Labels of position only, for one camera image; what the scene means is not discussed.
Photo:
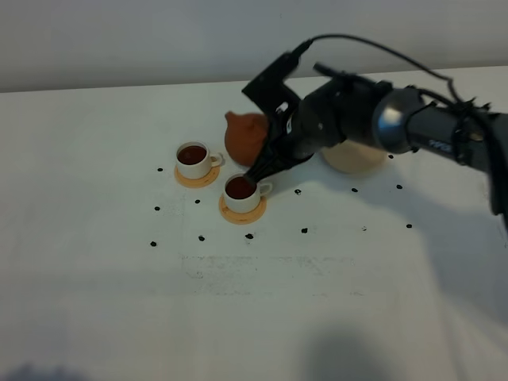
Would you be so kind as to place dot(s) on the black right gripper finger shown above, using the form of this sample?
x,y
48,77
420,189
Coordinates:
x,y
275,157

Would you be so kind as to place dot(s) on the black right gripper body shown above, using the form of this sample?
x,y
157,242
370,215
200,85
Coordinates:
x,y
342,109

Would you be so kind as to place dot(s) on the brown clay teapot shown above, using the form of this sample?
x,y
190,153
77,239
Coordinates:
x,y
244,136

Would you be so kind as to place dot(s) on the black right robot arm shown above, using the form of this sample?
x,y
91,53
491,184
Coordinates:
x,y
377,115

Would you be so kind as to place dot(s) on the white teapot saucer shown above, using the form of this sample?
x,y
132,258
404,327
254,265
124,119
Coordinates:
x,y
351,158

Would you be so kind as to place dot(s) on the white teacup near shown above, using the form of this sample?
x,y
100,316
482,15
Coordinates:
x,y
241,196

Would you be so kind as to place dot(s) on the white teacup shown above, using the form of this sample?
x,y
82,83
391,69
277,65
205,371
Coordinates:
x,y
194,160
241,196

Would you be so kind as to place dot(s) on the orange coaster near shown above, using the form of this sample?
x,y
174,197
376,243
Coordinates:
x,y
242,219

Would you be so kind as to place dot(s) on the orange coaster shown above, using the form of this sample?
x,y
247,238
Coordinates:
x,y
242,219
196,180

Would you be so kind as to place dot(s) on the white teacup far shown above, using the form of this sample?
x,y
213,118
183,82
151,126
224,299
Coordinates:
x,y
194,160

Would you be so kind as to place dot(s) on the orange coaster far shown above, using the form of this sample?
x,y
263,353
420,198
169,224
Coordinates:
x,y
196,180

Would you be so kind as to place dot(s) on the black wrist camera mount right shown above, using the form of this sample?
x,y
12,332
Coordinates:
x,y
268,90

